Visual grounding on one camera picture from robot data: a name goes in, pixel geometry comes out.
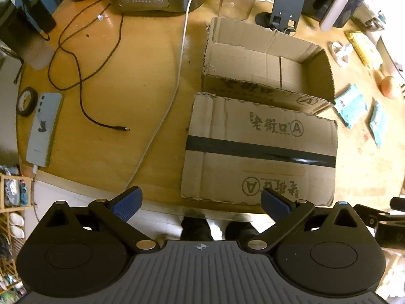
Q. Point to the translucent container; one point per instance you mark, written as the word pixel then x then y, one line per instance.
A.
pixel 31 50

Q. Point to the wooden shoe rack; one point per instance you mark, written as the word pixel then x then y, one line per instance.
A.
pixel 19 208

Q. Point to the silver metal object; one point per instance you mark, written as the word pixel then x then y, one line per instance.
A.
pixel 373 19

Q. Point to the person's leg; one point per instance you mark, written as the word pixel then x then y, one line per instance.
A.
pixel 194 228
pixel 240 229

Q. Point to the black tape roll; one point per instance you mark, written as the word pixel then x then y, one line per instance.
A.
pixel 22 111

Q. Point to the taped cardboard box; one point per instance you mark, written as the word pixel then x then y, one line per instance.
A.
pixel 253 171

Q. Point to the person's left leg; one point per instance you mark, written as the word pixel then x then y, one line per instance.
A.
pixel 194 228

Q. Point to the wooden desktop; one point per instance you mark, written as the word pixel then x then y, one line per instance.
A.
pixel 126 79

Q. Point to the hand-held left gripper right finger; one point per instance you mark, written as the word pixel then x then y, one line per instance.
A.
pixel 276 204

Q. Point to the person's right leg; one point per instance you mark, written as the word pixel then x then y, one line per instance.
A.
pixel 240 229

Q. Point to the yellow snack packet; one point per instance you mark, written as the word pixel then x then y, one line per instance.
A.
pixel 364 47

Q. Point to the light blue smartphone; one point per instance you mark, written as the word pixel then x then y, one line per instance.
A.
pixel 44 133

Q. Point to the white container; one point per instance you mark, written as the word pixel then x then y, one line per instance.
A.
pixel 390 57

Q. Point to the dark blue coffee machine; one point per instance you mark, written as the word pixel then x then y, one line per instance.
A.
pixel 348 3

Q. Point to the white plastic clip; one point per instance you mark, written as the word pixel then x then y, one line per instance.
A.
pixel 337 53

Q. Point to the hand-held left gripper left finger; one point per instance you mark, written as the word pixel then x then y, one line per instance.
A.
pixel 126 204

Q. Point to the orange round fruit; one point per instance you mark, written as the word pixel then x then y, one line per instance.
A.
pixel 390 87

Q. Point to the wide blue packet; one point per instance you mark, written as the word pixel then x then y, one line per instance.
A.
pixel 349 104

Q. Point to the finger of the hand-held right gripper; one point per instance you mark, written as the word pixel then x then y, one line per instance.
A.
pixel 371 217

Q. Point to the narrow blue packet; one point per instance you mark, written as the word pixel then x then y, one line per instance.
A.
pixel 378 122

